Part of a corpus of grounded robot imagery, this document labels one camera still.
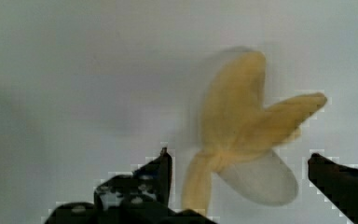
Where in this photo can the yellow plush peeled banana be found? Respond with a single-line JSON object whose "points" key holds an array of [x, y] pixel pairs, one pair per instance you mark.
{"points": [[238, 134]]}

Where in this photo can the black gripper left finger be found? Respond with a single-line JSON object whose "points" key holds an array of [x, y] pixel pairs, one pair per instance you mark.
{"points": [[139, 198]]}

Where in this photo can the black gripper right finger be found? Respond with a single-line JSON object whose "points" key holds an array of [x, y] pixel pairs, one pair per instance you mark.
{"points": [[338, 183]]}

